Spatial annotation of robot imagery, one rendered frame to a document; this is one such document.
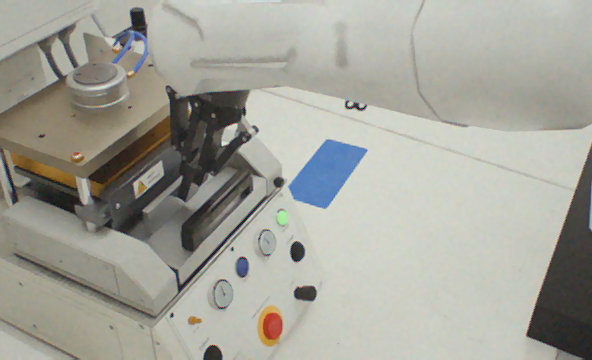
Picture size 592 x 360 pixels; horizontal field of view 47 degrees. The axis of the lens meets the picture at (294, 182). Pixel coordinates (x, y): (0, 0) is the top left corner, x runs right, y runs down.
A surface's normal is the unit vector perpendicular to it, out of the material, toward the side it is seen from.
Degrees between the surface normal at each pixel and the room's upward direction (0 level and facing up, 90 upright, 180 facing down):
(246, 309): 65
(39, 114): 0
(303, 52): 75
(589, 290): 47
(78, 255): 90
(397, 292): 0
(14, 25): 90
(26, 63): 90
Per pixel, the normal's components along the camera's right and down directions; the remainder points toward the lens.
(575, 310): -0.36, -0.18
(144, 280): 0.57, -0.42
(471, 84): -0.79, 0.40
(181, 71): -0.63, 0.50
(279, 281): 0.80, -0.08
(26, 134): 0.00, -0.80
